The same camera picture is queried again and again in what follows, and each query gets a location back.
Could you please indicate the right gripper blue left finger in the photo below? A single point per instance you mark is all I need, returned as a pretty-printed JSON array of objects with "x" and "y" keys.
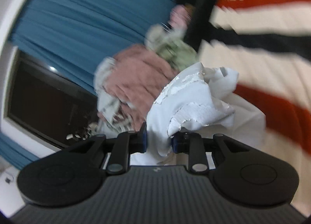
[{"x": 122, "y": 147}]

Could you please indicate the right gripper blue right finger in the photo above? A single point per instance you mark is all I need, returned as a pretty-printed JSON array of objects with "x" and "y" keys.
[{"x": 191, "y": 144}]

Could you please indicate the white t-shirt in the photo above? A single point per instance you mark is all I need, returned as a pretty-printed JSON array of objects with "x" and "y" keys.
[{"x": 199, "y": 100}]

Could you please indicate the cream white garment pile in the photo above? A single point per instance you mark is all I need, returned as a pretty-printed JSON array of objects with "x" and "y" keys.
[{"x": 112, "y": 119}]

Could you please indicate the pink fluffy blanket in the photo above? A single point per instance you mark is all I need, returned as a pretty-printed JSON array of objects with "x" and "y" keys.
[{"x": 139, "y": 75}]

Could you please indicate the small pink garment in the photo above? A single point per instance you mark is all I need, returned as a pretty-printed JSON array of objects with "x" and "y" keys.
[{"x": 180, "y": 16}]

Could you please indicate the striped red black cream blanket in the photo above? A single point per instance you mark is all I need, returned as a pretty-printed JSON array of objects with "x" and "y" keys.
[{"x": 268, "y": 43}]

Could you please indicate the blue curtain right side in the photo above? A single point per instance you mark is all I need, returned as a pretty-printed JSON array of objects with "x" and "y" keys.
[{"x": 73, "y": 36}]

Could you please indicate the black armchair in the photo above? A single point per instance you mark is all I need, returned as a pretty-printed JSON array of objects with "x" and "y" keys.
[{"x": 199, "y": 27}]

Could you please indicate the dark window with frame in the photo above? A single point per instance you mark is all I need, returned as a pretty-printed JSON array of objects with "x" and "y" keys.
[{"x": 48, "y": 105}]

